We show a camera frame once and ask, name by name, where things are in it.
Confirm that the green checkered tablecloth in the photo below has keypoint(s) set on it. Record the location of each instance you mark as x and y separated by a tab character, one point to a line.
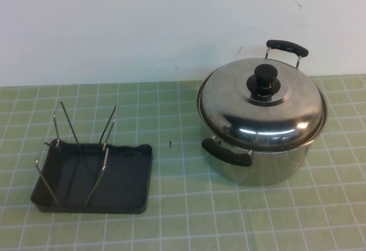
183	219

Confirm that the steel pot lid black knob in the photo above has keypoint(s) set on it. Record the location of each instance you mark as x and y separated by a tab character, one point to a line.
286	119

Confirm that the black plastic drip tray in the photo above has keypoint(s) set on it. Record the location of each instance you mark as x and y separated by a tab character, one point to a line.
123	182

